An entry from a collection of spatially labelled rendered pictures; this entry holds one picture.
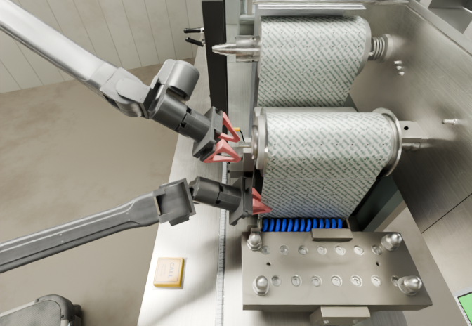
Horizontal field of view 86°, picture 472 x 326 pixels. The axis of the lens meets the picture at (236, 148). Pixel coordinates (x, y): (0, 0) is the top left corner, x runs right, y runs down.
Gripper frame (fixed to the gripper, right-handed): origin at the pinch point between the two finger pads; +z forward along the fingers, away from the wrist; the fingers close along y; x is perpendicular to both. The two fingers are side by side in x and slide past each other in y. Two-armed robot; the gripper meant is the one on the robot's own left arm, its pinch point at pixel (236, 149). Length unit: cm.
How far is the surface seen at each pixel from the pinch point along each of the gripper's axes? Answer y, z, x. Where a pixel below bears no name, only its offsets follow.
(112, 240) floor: -27, 18, -146
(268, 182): 7.6, 6.6, 2.9
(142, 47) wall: -251, -15, -151
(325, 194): 7.7, 19.9, 7.9
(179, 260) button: 15.0, 7.1, -32.2
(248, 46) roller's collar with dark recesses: -21.9, -5.9, 12.0
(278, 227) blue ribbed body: 10.8, 19.5, -6.5
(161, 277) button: 19.5, 3.8, -34.8
